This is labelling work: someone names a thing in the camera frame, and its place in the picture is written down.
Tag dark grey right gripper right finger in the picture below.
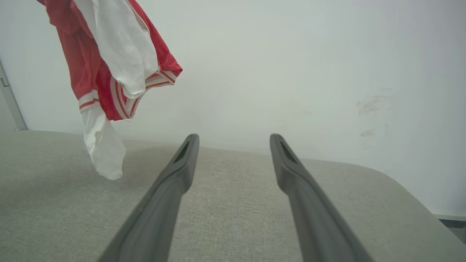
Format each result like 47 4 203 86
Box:
270 134 374 262

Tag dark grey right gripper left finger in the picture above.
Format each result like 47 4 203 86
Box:
98 134 200 262

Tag red and white basketball jersey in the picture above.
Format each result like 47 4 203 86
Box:
36 0 183 181

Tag white wall baseboard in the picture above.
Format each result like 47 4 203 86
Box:
431 209 466 222

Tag grey door frame strip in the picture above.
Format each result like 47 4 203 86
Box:
0 60 28 131

